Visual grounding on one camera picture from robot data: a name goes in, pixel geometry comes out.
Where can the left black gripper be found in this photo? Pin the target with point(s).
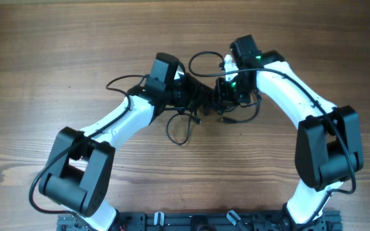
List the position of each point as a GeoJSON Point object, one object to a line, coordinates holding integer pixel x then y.
{"type": "Point", "coordinates": [196, 90]}

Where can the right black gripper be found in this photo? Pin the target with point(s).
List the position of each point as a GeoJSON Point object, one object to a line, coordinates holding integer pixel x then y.
{"type": "Point", "coordinates": [224, 97]}

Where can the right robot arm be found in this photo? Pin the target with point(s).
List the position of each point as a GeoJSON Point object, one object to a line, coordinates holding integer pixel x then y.
{"type": "Point", "coordinates": [328, 150]}

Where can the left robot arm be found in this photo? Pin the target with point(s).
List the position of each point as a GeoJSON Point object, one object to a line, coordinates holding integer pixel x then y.
{"type": "Point", "coordinates": [77, 172]}

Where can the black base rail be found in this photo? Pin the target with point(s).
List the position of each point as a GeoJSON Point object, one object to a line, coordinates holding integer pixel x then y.
{"type": "Point", "coordinates": [260, 220]}

